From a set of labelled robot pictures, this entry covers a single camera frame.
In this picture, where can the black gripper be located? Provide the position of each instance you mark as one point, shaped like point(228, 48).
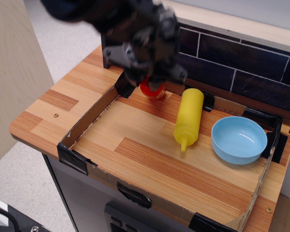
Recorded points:
point(149, 56)

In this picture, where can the red hot sauce bottle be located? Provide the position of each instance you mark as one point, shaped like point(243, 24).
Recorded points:
point(153, 92)

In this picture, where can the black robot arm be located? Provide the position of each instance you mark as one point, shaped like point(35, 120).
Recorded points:
point(116, 20)

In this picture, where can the cardboard fence with black tape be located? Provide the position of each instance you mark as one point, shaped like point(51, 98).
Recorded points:
point(129, 145)

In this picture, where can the yellow mustard squeeze bottle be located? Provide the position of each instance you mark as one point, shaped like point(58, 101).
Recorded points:
point(188, 120)

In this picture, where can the dark tile backsplash panel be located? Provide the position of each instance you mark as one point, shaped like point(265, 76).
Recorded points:
point(235, 68)

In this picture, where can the light blue bowl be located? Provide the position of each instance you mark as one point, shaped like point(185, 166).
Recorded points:
point(238, 140)

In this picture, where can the light wooden board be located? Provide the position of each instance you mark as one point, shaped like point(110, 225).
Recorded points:
point(24, 74)

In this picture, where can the grey cabinet under table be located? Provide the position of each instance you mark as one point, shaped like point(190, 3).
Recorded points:
point(85, 198)

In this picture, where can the grey control panel with buttons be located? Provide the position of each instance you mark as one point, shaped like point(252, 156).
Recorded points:
point(119, 221)

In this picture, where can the black metal base with screw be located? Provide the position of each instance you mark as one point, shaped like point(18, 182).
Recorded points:
point(12, 220)

